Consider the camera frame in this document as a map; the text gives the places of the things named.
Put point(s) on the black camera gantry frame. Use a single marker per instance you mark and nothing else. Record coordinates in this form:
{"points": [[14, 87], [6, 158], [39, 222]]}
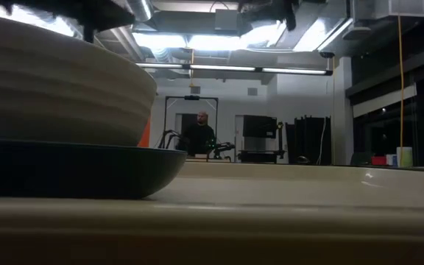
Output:
{"points": [[191, 98]]}

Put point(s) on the grey ceiling box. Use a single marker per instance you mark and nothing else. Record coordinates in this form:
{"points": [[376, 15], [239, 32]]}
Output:
{"points": [[226, 20]]}

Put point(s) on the orange mug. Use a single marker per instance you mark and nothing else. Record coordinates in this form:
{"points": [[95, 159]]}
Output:
{"points": [[145, 136]]}

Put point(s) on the black television cart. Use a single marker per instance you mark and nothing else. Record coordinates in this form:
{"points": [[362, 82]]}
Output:
{"points": [[280, 140]]}

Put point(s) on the blue and white carton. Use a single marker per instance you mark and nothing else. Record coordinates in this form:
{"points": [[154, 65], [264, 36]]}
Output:
{"points": [[391, 160]]}

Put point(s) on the black tabletop robot arm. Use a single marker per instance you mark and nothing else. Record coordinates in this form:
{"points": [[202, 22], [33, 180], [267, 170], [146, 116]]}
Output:
{"points": [[223, 149], [169, 138]]}

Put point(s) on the red box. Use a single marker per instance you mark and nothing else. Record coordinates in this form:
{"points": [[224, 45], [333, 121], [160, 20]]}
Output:
{"points": [[378, 160]]}

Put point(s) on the long ceiling light bar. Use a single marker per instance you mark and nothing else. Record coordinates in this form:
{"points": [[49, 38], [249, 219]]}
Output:
{"points": [[226, 68]]}

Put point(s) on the dark blue plate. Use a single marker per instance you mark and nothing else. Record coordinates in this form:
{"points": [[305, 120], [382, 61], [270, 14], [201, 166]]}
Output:
{"points": [[68, 169]]}

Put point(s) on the silver spiral ventilation duct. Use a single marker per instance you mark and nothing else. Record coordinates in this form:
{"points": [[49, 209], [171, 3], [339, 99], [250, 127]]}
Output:
{"points": [[140, 9]]}

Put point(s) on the black folding panels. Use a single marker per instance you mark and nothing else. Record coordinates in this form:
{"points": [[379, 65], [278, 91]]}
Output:
{"points": [[306, 140]]}

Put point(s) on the white ceiling air unit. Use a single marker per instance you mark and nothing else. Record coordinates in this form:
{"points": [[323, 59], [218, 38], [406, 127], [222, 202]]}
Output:
{"points": [[407, 7]]}

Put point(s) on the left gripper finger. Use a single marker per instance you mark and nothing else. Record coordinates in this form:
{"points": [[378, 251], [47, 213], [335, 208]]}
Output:
{"points": [[89, 33]]}

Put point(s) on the person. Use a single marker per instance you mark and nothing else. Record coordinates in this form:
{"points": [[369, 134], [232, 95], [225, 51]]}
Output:
{"points": [[197, 138]]}

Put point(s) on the white ribbed bowl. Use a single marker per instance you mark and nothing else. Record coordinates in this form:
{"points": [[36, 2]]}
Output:
{"points": [[50, 92]]}

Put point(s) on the wall vent grille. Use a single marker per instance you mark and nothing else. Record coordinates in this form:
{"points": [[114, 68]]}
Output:
{"points": [[252, 91]]}

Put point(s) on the pale cylindrical container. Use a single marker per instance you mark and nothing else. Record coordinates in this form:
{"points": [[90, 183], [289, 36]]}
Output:
{"points": [[405, 157]]}

